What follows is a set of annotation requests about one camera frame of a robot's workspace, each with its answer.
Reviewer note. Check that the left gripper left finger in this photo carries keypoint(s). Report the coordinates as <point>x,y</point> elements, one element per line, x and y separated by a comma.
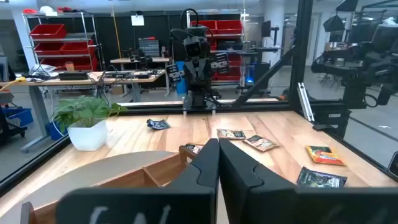
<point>205,168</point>

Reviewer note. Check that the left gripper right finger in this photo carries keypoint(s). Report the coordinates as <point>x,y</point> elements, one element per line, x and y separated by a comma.
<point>236,168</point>

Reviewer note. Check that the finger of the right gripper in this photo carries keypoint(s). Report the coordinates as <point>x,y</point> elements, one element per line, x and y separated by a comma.
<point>192,76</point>
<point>205,76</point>

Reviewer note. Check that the beige tea bag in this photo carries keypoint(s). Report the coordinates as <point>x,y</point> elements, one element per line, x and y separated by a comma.
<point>260,143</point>
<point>230,134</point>
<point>195,147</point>

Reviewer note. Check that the dark blue tea bag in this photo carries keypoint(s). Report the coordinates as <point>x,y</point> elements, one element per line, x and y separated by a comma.
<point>321,178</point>
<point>158,124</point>

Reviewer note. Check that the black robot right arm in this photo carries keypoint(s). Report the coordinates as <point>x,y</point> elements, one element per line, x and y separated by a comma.
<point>199,98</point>

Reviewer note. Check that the background black robot arm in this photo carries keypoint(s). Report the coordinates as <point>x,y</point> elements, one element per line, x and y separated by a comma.
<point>354,84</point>

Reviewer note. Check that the orange tea bag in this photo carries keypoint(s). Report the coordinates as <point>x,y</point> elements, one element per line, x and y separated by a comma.
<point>324,154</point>

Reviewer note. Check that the blue barrel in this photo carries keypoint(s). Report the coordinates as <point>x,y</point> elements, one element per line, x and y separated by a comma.
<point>181,81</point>

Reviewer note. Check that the black printed sign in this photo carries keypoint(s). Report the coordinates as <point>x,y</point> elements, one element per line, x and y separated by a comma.
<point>174,73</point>
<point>220,63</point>

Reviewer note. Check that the red plastic bin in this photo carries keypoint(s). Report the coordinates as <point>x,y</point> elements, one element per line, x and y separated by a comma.
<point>48,48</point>
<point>231,73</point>
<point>203,26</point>
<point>229,27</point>
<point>77,48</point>
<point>48,31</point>
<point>73,63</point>

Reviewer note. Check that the wooden compartment box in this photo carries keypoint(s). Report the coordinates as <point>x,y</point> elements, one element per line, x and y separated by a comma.
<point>161,172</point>

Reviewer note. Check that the grey tool chest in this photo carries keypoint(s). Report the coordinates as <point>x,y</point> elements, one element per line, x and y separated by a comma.
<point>149,47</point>

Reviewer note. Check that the small wooden desk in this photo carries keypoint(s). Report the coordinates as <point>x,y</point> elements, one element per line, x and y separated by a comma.
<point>140,60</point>

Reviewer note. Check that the white paper sign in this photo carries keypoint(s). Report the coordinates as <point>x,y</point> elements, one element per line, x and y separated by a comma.
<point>137,20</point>

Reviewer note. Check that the small black monitor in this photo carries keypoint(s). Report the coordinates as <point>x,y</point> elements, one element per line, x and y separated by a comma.
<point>266,28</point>

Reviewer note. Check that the yellow pole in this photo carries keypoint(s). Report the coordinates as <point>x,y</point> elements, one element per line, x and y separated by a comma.
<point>116,31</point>

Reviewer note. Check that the wooden desk grey legs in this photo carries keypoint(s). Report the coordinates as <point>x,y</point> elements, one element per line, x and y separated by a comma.
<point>77,81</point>

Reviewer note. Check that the black desktop device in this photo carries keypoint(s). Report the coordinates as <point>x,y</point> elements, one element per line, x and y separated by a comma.
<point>73,75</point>

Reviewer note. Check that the green plant white pot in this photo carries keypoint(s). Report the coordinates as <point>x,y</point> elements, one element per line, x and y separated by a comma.
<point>87,137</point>

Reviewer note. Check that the paper cup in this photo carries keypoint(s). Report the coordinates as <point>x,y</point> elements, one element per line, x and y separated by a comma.
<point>69,66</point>

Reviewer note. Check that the round grey mat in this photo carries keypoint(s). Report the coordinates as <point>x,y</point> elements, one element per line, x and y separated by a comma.
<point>77,180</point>

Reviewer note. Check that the black studio light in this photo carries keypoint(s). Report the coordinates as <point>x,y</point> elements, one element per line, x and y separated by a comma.
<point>334,23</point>
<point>346,4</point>

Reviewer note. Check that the blue storage bin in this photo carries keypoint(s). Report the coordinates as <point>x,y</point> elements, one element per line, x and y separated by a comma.
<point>18,116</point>
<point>56,130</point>

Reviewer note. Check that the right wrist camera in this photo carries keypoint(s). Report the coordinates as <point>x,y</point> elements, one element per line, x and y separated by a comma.
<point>195,47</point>

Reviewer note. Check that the silver metal bracket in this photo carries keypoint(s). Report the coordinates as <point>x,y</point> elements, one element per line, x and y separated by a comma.
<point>305,101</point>

